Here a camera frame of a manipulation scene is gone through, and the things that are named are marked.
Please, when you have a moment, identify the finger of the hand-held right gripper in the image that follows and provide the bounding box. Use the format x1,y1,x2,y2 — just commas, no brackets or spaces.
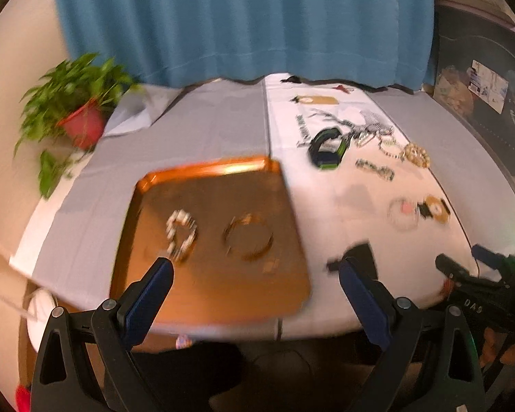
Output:
471,244,506,270
435,253,473,285

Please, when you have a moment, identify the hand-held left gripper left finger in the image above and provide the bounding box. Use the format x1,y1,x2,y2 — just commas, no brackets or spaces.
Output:
31,256,174,412

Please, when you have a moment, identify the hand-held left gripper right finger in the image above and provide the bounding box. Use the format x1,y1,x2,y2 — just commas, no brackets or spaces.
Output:
339,256,485,412

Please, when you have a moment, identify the orange metal tray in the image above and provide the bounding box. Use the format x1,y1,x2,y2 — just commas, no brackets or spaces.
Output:
109,154,313,323

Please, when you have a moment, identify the pink white bracelet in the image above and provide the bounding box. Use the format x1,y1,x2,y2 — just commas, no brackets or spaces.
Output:
388,197,422,230

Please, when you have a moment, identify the grey bead bracelet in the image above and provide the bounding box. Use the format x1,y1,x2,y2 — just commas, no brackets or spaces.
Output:
355,158,396,182

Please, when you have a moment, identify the person's right hand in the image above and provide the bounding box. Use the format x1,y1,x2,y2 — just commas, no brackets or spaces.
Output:
482,325,515,369

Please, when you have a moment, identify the gold bangle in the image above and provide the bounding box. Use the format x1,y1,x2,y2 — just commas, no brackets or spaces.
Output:
222,213,275,262

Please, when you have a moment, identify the white round object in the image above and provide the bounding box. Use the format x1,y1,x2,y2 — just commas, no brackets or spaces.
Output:
26,287,60,353

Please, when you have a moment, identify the person's dark clothing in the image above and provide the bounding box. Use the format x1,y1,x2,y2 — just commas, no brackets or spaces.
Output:
131,338,372,412

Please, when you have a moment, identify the black green smart watch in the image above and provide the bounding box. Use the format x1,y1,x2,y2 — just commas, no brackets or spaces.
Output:
308,127,348,172

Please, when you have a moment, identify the white blue sticker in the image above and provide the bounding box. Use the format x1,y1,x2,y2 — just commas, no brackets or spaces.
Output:
467,59,510,105

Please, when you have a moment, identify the white paper sheet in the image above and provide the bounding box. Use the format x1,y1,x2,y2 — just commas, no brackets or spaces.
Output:
102,93,156,139

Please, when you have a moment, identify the grey tablecloth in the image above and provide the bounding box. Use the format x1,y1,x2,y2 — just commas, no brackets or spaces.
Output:
9,75,515,344

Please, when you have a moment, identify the red flower pot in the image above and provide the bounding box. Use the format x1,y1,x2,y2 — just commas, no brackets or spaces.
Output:
57,98,107,150

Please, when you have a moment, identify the green potted plant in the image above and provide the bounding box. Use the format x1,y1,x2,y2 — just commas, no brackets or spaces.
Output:
14,53,145,200

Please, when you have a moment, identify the blue curtain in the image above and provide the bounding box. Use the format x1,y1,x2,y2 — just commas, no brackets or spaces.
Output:
51,0,437,89

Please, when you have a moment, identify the black gold bracelet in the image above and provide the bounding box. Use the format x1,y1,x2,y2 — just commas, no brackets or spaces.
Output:
418,196,451,225

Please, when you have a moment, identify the white bead bracelet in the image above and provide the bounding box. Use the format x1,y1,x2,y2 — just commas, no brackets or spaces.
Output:
165,209,198,263
377,136,407,160

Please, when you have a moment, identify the gold pearl bracelet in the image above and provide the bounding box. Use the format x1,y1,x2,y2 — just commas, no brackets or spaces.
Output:
401,142,432,168

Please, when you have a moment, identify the silver chain bracelet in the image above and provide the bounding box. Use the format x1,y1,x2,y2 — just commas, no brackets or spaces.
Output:
355,130,381,149

